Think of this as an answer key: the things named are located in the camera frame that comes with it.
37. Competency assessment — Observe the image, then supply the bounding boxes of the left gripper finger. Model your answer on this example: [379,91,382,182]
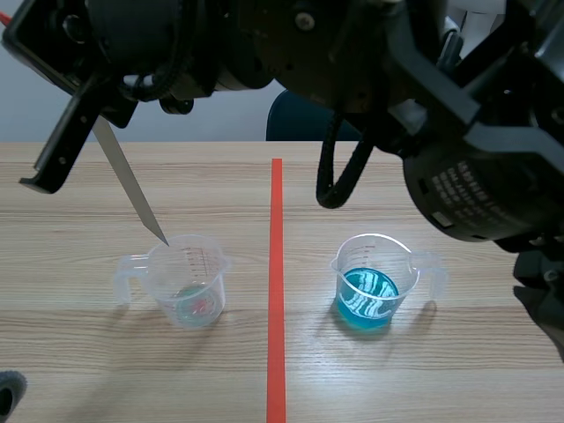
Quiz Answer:
[0,369,28,419]

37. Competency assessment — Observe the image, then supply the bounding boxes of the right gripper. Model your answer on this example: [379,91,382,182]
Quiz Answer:
[2,0,283,196]

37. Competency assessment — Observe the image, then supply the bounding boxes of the grey metal plate orange strip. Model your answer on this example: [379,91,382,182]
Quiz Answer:
[0,11,171,248]

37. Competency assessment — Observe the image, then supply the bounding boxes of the empty clear plastic beaker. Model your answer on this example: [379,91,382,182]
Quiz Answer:
[114,234,233,331]

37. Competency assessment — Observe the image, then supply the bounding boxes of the dark blue chair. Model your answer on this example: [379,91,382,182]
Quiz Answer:
[265,90,367,143]

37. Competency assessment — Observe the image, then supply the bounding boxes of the clear beaker with blue liquid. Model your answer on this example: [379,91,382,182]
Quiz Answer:
[330,233,451,334]

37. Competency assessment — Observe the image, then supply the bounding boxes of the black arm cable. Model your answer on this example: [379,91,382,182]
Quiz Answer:
[315,109,375,211]

